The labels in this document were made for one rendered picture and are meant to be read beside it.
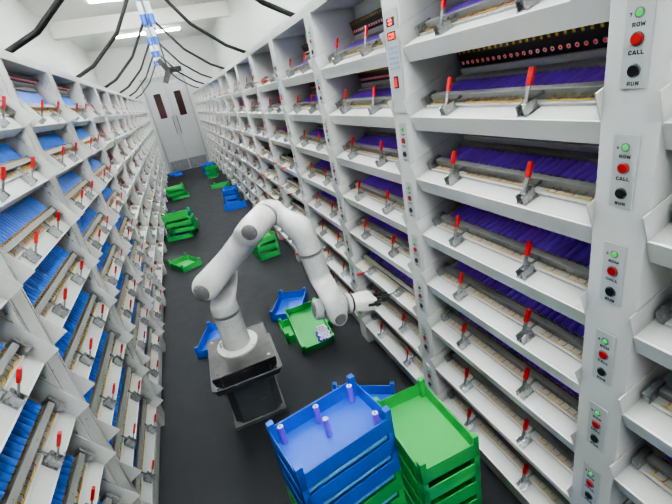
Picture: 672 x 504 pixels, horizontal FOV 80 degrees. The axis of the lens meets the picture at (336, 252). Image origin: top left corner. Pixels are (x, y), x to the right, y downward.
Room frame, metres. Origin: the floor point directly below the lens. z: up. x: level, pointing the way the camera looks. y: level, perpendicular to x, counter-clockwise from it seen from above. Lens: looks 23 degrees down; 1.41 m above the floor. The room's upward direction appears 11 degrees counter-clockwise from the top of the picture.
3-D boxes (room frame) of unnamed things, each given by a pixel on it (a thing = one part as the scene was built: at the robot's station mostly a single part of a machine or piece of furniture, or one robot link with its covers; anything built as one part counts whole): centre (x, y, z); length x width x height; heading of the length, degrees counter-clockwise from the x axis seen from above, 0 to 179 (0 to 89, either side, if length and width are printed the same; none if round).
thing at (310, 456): (0.86, 0.11, 0.52); 0.30 x 0.20 x 0.08; 117
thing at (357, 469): (0.86, 0.11, 0.44); 0.30 x 0.20 x 0.08; 117
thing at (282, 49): (2.65, 0.04, 0.86); 0.20 x 0.09 x 1.71; 107
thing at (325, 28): (1.99, -0.17, 0.86); 0.20 x 0.09 x 1.71; 107
